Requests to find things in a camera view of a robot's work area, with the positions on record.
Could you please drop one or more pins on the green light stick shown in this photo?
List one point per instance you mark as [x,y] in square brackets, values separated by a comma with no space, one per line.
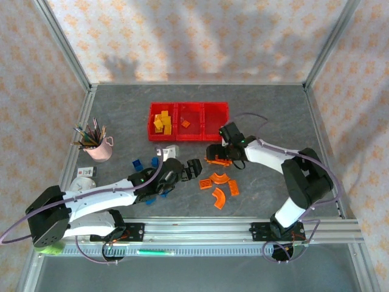
[156,252]

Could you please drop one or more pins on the yellow lego brick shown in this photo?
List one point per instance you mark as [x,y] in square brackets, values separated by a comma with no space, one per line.
[164,114]
[158,130]
[158,124]
[166,121]
[167,130]
[158,117]

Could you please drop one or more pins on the orange lego piece with clip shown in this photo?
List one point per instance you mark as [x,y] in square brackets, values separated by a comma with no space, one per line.
[220,162]

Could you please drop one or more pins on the aluminium lower frame post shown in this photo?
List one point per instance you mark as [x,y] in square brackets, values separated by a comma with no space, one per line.
[361,267]

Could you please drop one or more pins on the white round object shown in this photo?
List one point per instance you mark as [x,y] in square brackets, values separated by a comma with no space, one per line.
[82,184]

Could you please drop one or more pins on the aluminium mounting rail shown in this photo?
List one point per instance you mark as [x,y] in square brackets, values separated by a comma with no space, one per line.
[197,229]

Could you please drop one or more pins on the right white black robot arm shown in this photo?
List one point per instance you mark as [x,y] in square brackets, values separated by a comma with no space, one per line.
[304,179]

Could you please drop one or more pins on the colored pencil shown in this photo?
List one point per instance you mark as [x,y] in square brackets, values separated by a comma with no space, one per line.
[95,129]
[79,143]
[104,134]
[81,135]
[85,132]

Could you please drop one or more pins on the orange lego arch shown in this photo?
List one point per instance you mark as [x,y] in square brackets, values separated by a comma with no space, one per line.
[221,199]
[220,179]

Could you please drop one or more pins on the small orange lego brick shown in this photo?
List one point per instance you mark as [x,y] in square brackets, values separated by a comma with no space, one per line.
[185,123]

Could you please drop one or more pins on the aluminium table back rail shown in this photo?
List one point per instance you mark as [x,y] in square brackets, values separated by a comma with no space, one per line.
[197,83]

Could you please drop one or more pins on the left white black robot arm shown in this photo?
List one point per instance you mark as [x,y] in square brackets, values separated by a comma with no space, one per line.
[100,199]

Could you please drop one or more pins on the pink ribbed cup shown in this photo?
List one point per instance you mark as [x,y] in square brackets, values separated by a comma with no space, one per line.
[100,152]

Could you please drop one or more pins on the aluminium table side rail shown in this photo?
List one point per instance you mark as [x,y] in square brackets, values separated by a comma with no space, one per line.
[80,121]
[325,146]

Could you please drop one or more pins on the aluminium frame post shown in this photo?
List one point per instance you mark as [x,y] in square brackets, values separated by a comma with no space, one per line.
[328,45]
[361,267]
[65,48]

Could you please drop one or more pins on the orange lego plate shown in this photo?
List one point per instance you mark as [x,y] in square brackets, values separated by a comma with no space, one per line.
[205,184]
[233,187]

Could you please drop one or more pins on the small white labelled box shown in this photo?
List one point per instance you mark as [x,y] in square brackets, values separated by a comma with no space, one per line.
[86,172]

